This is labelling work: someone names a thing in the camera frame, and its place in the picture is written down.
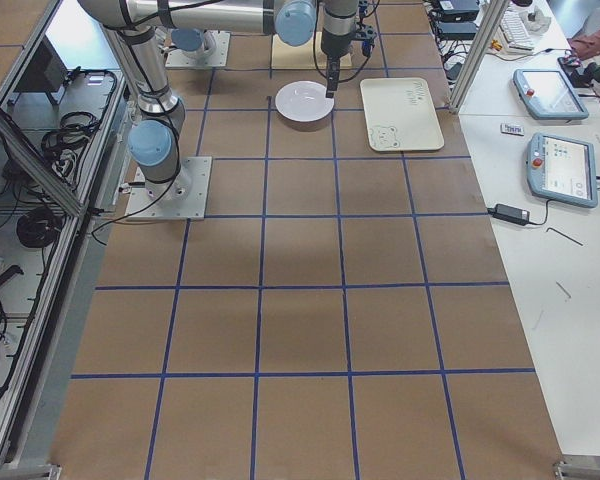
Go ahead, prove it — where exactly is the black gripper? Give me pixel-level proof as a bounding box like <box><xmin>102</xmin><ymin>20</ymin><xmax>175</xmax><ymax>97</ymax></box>
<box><xmin>321</xmin><ymin>29</ymin><xmax>353</xmax><ymax>98</ymax></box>

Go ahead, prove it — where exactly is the white ceramic plate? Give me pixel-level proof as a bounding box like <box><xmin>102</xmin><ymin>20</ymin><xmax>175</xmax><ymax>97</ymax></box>
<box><xmin>275</xmin><ymin>81</ymin><xmax>334</xmax><ymax>123</ymax></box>

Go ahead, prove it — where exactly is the cream bear tray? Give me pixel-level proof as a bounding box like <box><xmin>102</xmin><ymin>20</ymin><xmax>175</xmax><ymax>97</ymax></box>
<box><xmin>360</xmin><ymin>77</ymin><xmax>444</xmax><ymax>152</ymax></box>

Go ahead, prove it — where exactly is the bamboo cutting board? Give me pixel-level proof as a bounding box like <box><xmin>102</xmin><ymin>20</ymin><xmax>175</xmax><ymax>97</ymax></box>
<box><xmin>271</xmin><ymin>31</ymin><xmax>327</xmax><ymax>70</ymax></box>

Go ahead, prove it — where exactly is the white keyboard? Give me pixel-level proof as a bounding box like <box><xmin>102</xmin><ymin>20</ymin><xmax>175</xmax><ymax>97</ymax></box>
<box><xmin>499</xmin><ymin>10</ymin><xmax>535</xmax><ymax>53</ymax></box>

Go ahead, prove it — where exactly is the blue teach pendant far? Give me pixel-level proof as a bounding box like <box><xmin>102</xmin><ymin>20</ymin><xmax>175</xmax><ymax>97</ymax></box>
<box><xmin>512</xmin><ymin>69</ymin><xmax>589</xmax><ymax>120</ymax></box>

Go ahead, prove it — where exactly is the blue teach pendant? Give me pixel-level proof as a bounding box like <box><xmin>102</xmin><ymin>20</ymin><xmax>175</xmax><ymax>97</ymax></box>
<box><xmin>512</xmin><ymin>69</ymin><xmax>589</xmax><ymax>120</ymax></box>
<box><xmin>526</xmin><ymin>133</ymin><xmax>598</xmax><ymax>208</ymax></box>

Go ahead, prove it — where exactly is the black power adapter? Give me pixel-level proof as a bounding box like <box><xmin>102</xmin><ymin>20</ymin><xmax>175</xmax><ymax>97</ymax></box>
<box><xmin>487</xmin><ymin>203</ymin><xmax>530</xmax><ymax>226</ymax></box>

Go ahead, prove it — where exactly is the blue teach pendant near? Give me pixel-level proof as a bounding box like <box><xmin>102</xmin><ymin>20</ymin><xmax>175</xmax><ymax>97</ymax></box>
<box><xmin>526</xmin><ymin>133</ymin><xmax>598</xmax><ymax>208</ymax></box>

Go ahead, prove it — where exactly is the black allen key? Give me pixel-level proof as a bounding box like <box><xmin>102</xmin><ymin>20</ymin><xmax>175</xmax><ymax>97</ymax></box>
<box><xmin>545</xmin><ymin>227</ymin><xmax>584</xmax><ymax>247</ymax></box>

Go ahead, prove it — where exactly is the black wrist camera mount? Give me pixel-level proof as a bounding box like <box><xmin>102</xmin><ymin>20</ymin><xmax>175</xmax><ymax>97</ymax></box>
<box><xmin>353</xmin><ymin>21</ymin><xmax>377</xmax><ymax>58</ymax></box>

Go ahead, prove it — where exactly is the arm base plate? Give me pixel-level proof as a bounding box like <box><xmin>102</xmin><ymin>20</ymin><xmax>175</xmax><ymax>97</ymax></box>
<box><xmin>125</xmin><ymin>156</ymin><xmax>212</xmax><ymax>222</ymax></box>
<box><xmin>166</xmin><ymin>29</ymin><xmax>230</xmax><ymax>69</ymax></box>

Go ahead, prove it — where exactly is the aluminium frame post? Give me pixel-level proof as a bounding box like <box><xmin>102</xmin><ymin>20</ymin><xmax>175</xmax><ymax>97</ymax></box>
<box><xmin>449</xmin><ymin>0</ymin><xmax>509</xmax><ymax>114</ymax></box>

